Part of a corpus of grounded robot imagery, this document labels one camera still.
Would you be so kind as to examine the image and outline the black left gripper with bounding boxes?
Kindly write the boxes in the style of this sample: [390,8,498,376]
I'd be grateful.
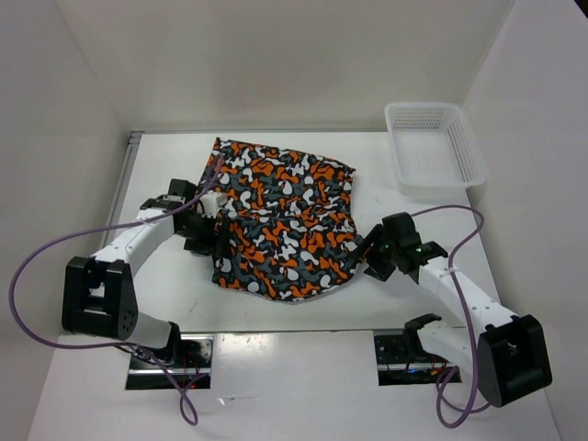
[176,211,232,259]

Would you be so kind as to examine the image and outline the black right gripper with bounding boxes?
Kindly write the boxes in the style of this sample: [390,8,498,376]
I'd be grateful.
[347,223,400,282]

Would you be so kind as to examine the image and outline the orange camouflage shorts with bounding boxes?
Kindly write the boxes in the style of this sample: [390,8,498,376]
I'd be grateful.
[205,138,361,302]

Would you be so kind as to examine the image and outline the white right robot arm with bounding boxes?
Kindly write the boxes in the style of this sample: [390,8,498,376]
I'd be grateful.
[353,212,553,408]

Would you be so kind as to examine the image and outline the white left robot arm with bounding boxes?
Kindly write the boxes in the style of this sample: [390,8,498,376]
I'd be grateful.
[62,179,228,368]

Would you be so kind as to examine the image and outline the white perforated plastic basket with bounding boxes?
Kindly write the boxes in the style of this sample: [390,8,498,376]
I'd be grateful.
[384,102,487,196]

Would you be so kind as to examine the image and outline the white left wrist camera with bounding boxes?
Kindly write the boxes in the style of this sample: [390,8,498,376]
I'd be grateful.
[196,191,228,219]

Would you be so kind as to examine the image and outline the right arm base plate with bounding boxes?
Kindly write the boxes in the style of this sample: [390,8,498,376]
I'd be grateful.
[373,333,453,387]

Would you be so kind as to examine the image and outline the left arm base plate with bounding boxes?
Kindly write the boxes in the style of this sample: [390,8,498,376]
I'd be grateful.
[125,334,214,390]

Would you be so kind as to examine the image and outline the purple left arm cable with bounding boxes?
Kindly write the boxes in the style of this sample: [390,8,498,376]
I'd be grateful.
[8,153,226,426]

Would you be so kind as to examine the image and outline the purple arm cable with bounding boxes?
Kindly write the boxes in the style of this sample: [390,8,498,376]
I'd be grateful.
[411,205,492,428]
[8,153,226,426]

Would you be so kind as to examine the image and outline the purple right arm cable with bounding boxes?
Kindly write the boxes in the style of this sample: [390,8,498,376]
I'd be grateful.
[411,205,492,428]

